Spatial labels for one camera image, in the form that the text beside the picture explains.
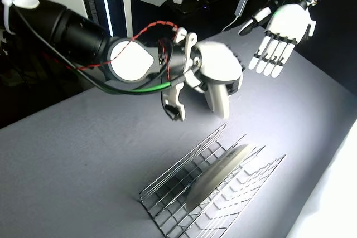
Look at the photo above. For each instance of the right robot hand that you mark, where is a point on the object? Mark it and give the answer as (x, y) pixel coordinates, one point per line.
(217, 62)

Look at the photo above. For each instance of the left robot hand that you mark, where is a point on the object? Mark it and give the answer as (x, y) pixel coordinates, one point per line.
(290, 26)

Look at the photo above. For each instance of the white plate with black rim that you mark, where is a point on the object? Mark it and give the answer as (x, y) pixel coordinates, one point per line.
(217, 179)

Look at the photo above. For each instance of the grey adapter with blue plug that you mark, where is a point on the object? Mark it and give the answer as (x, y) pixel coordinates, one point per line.
(242, 2)

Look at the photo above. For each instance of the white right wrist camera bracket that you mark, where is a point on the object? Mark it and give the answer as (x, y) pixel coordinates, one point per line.
(178, 104)

